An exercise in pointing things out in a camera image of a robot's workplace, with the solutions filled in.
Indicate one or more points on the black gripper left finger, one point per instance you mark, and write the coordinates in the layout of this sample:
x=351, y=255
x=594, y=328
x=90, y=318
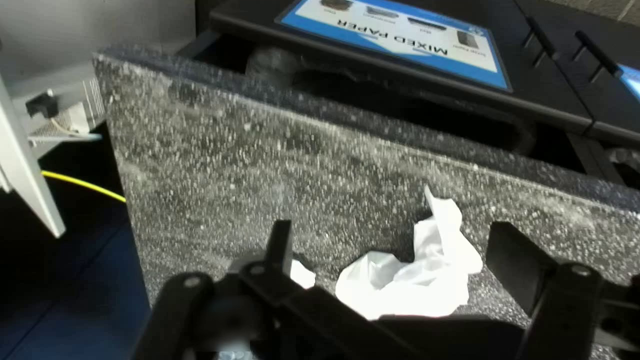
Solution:
x=278, y=250

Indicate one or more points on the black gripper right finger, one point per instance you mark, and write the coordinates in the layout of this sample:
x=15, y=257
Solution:
x=559, y=296

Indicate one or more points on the small white tissue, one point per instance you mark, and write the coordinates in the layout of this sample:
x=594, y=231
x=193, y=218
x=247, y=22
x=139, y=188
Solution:
x=433, y=284

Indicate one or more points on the right black bin door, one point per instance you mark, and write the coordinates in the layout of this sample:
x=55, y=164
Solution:
x=564, y=67

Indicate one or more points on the right mixed paper sign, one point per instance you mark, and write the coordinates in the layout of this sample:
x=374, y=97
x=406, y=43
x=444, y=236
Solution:
x=406, y=34

